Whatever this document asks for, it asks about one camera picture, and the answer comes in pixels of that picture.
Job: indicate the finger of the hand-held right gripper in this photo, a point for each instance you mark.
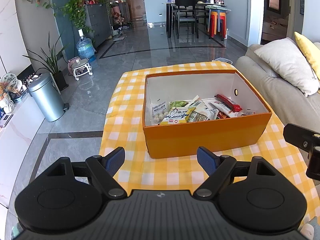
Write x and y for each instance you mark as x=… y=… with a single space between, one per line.
x=300 y=136

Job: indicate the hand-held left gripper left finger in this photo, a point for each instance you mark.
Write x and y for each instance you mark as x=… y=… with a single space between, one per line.
x=115 y=161

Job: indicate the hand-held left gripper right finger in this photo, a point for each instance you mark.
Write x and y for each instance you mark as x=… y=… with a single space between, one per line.
x=206 y=160

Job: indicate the orange cardboard box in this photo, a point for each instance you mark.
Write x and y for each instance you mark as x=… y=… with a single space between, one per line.
x=200 y=135

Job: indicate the white green snack packet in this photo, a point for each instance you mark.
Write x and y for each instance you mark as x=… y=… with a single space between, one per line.
x=202 y=110

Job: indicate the yellow cartoon snack packet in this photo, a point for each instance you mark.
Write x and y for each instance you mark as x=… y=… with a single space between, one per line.
x=175 y=117

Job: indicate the long red snack bar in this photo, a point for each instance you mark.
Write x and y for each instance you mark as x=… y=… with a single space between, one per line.
x=230 y=103

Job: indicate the green raisin packet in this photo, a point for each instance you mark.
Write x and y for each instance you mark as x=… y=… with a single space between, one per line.
x=178 y=103

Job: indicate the clear packet of white balls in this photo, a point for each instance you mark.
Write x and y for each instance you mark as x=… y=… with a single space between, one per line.
x=160 y=116

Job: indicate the yellow checked tablecloth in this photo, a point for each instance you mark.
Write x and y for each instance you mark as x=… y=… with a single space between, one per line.
x=175 y=170

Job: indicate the beige sofa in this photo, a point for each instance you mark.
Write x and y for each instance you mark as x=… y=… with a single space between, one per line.
x=275 y=85

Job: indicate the white pillow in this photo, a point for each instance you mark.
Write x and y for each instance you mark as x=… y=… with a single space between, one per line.
x=287 y=62

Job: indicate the yellow pillow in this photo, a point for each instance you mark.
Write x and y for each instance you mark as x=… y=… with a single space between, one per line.
x=311 y=52

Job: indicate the silver pedal bin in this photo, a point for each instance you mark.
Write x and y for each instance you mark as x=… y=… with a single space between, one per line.
x=47 y=97

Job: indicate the white low cabinet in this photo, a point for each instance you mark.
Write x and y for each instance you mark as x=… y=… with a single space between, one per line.
x=20 y=135

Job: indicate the small white stool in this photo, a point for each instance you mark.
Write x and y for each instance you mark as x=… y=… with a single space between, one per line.
x=80 y=67

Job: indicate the black waste bin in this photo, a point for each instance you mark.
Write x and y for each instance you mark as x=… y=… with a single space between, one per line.
x=223 y=60

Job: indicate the long-leaf potted plant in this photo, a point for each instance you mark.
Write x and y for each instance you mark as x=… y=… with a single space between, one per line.
x=53 y=65

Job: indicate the blue water jug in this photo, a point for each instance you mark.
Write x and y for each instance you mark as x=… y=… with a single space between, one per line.
x=85 y=48

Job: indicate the round paper fan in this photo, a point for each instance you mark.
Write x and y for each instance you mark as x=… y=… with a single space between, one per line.
x=10 y=81

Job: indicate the stacked red orange stools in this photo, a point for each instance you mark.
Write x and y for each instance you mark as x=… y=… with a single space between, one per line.
x=215 y=23

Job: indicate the brown plush toy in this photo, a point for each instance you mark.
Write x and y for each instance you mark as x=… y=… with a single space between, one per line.
x=117 y=15

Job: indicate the black dining table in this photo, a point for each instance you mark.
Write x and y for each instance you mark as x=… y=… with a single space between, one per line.
x=170 y=17

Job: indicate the trailing green plant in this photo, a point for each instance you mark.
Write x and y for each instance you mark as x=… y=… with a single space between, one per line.
x=76 y=10

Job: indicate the brown door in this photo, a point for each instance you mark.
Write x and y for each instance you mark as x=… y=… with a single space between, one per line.
x=135 y=2

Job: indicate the black dining chair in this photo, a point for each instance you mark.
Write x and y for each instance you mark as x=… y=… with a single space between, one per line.
x=185 y=1

